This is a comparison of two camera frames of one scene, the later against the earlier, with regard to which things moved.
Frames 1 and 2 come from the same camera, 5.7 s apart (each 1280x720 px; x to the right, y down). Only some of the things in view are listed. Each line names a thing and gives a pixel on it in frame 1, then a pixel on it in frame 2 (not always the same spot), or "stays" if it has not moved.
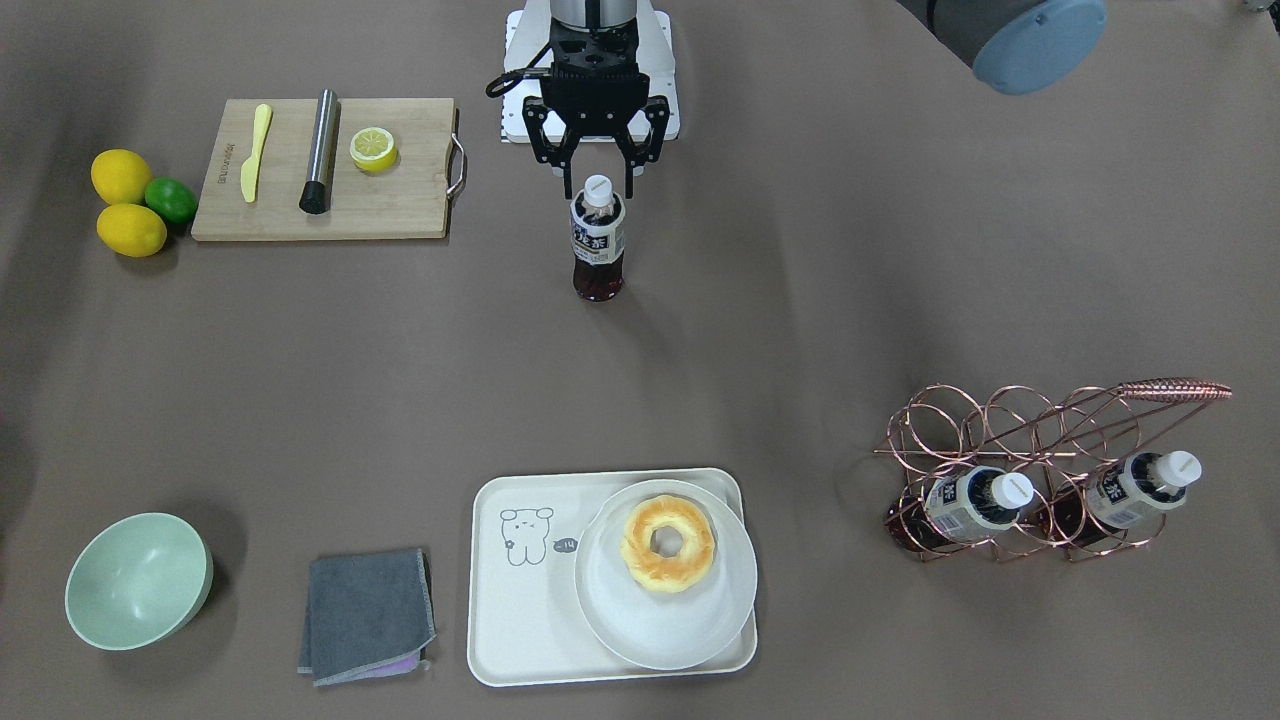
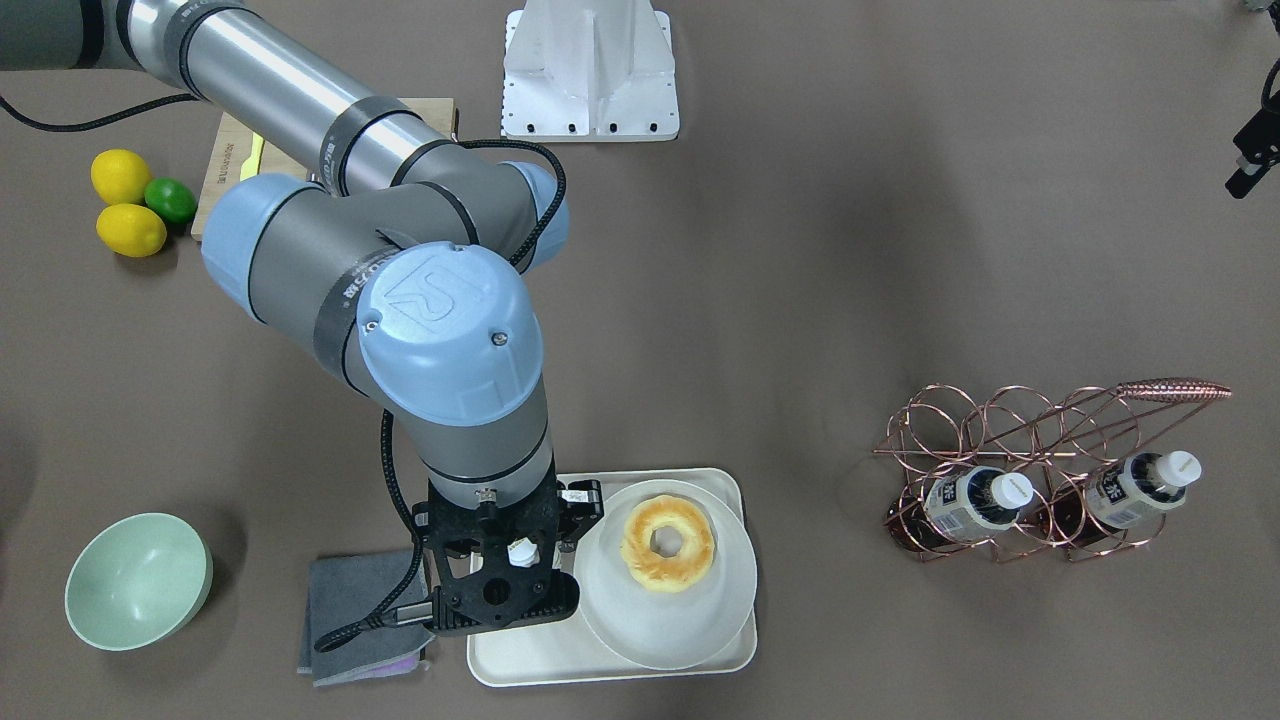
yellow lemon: x=120 y=176 stays
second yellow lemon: x=132 y=230 stays
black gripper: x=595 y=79 → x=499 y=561
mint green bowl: x=136 y=580 stays
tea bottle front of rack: x=958 y=505 stays
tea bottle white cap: x=598 y=191 → x=523 y=553
